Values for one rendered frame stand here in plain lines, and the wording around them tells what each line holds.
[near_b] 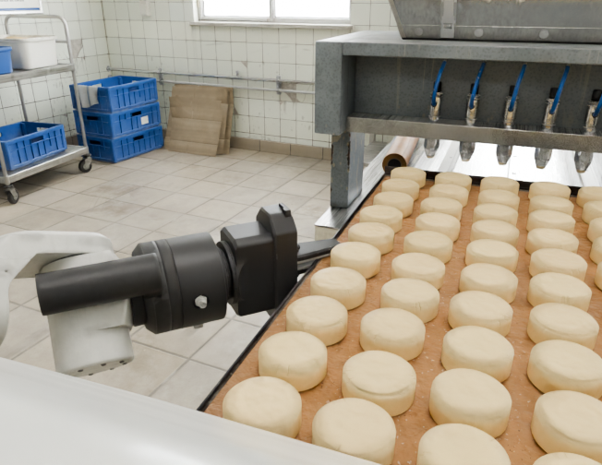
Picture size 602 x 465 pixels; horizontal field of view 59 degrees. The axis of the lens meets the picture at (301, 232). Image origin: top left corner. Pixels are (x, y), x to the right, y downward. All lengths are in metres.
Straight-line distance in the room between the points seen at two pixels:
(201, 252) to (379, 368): 0.21
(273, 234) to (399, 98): 0.57
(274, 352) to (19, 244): 0.23
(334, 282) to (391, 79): 0.61
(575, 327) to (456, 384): 0.13
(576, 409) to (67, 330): 0.38
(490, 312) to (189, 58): 4.67
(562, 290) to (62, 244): 0.43
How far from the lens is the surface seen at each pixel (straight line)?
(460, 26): 0.99
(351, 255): 0.53
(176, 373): 2.06
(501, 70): 1.00
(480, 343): 0.42
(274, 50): 4.56
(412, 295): 0.47
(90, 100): 4.63
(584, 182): 1.25
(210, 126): 4.71
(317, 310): 0.44
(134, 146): 4.76
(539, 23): 0.99
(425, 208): 0.67
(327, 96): 0.97
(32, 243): 0.49
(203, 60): 4.93
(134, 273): 0.46
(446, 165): 1.26
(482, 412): 0.36
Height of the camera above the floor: 1.25
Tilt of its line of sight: 24 degrees down
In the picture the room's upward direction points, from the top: straight up
